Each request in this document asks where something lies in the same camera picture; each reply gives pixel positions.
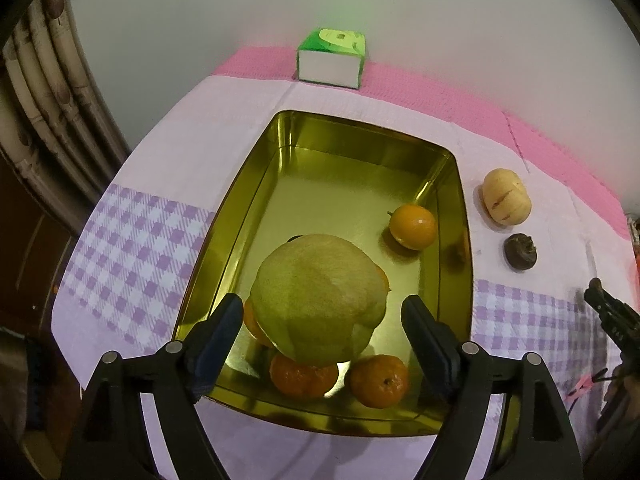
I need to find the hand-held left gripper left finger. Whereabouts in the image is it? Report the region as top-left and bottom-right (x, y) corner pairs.
(60, 293), (245, 480)

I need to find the green tissue box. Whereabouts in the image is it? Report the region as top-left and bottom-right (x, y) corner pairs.
(296, 28), (368, 91)

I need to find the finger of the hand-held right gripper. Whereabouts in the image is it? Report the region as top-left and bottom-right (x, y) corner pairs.
(590, 278), (640, 323)
(583, 288), (638, 350)

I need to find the beige patterned curtain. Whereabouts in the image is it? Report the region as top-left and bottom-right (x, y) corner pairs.
(2, 0), (135, 236)

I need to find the red clip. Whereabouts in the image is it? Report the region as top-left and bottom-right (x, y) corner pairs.
(565, 369), (607, 401)

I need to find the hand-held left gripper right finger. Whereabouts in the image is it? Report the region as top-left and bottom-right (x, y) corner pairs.
(401, 294), (585, 480)

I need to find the green peeled pomelo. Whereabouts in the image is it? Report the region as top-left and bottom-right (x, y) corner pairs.
(249, 233), (387, 367)

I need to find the pink purple checked bedsheet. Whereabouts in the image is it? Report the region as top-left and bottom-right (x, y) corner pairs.
(51, 46), (633, 480)

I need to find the gold metal tray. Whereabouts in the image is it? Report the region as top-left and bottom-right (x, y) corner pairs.
(171, 109), (474, 437)

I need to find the smooth orange with stem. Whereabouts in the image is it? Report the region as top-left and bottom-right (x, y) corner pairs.
(387, 203), (437, 250)

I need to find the dark mangosteen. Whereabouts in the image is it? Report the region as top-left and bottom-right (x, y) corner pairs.
(503, 233), (539, 270)

